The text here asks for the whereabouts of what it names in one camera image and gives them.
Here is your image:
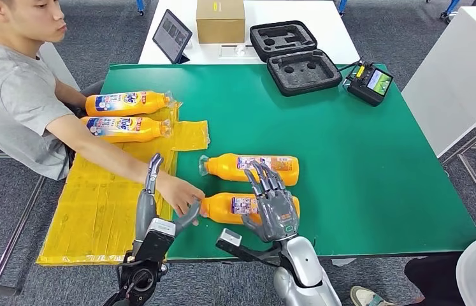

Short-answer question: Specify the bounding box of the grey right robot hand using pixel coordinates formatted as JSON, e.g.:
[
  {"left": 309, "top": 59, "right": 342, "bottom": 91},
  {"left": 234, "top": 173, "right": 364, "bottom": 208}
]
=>
[{"left": 241, "top": 160, "right": 301, "bottom": 244}]

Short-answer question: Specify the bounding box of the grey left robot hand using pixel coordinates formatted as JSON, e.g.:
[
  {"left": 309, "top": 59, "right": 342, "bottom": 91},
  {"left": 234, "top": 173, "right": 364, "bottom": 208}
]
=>
[{"left": 132, "top": 152, "right": 202, "bottom": 254}]

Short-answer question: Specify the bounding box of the person's right hand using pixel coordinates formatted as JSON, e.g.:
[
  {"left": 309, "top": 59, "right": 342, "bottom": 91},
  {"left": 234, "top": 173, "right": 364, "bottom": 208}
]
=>
[{"left": 155, "top": 171, "right": 206, "bottom": 218}]

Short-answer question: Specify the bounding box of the orange detergent bottle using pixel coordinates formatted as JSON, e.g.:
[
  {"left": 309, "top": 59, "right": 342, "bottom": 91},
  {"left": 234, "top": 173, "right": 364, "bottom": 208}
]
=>
[
  {"left": 80, "top": 116, "right": 174, "bottom": 144},
  {"left": 198, "top": 192, "right": 301, "bottom": 226},
  {"left": 84, "top": 89, "right": 176, "bottom": 118},
  {"left": 198, "top": 152, "right": 301, "bottom": 187}
]

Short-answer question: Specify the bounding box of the yellow plastic wrapped flat package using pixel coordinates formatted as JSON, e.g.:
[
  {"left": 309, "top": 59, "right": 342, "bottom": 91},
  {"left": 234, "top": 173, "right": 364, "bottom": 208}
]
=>
[{"left": 36, "top": 99, "right": 211, "bottom": 267}]

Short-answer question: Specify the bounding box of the open black foam case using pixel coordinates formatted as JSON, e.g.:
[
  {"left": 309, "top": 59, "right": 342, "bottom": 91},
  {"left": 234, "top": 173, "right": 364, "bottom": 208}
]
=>
[{"left": 249, "top": 20, "right": 343, "bottom": 97}]

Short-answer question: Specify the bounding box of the black remote controller with screen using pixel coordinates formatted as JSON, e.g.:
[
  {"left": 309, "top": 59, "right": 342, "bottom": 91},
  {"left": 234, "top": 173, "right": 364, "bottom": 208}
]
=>
[{"left": 343, "top": 62, "right": 394, "bottom": 107}]

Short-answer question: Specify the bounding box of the black tablet on stand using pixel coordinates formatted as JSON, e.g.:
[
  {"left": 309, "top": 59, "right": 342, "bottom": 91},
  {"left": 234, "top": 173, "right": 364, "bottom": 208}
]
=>
[{"left": 152, "top": 8, "right": 193, "bottom": 65}]

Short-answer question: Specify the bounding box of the cardboard box yellow label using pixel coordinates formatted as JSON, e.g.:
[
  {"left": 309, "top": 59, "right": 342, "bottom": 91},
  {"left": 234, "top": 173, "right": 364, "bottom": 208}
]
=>
[{"left": 196, "top": 0, "right": 246, "bottom": 45}]

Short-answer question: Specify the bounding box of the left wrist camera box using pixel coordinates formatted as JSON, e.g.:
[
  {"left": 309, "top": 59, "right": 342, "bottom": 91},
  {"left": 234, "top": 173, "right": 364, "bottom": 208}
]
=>
[{"left": 131, "top": 217, "right": 177, "bottom": 266}]

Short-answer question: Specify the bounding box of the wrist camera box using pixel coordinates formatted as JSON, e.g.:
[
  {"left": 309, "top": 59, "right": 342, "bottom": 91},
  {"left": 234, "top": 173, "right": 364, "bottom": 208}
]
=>
[
  {"left": 131, "top": 217, "right": 177, "bottom": 266},
  {"left": 215, "top": 228, "right": 284, "bottom": 268}
]

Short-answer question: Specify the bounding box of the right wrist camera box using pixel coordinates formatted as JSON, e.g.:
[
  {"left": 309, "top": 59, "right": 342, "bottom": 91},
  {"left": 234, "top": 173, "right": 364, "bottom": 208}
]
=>
[{"left": 215, "top": 228, "right": 284, "bottom": 268}]

